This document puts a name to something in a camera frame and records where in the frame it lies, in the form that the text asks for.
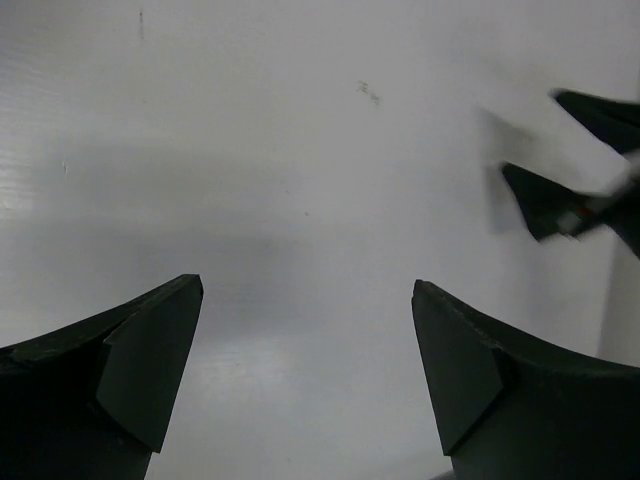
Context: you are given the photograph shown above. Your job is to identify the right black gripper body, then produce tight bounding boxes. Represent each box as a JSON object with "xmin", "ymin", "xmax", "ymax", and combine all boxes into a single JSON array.
[{"xmin": 564, "ymin": 172, "xmax": 639, "ymax": 257}]

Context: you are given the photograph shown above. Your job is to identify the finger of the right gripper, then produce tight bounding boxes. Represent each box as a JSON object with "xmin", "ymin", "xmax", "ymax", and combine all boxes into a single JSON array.
[
  {"xmin": 501, "ymin": 163, "xmax": 595, "ymax": 242},
  {"xmin": 552, "ymin": 89, "xmax": 639, "ymax": 155}
]

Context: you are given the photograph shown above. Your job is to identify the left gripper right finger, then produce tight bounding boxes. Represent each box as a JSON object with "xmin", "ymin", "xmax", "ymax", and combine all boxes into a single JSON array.
[{"xmin": 411, "ymin": 280, "xmax": 639, "ymax": 479}]

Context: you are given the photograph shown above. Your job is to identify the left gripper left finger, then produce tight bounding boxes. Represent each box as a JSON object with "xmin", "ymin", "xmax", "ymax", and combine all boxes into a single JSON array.
[{"xmin": 1, "ymin": 274, "xmax": 203, "ymax": 479}]

